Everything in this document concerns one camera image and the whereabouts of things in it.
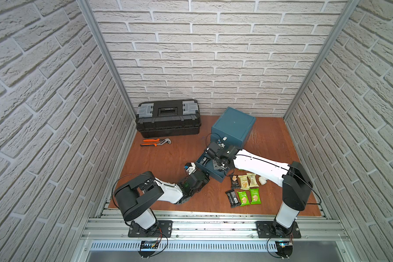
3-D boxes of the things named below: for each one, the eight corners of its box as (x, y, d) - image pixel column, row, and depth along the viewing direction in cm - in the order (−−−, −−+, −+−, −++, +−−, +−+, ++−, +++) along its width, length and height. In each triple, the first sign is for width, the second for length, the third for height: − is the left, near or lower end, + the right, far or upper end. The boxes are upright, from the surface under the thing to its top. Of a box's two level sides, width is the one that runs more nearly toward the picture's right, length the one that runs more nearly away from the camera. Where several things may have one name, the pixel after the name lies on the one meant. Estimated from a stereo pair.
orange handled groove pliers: (141, 146, 105) (140, 144, 103) (143, 140, 108) (142, 138, 107) (170, 146, 105) (169, 144, 104) (171, 140, 109) (170, 138, 107)
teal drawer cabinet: (208, 149, 102) (210, 128, 86) (223, 128, 113) (227, 106, 97) (234, 162, 96) (241, 143, 80) (247, 139, 107) (256, 117, 91)
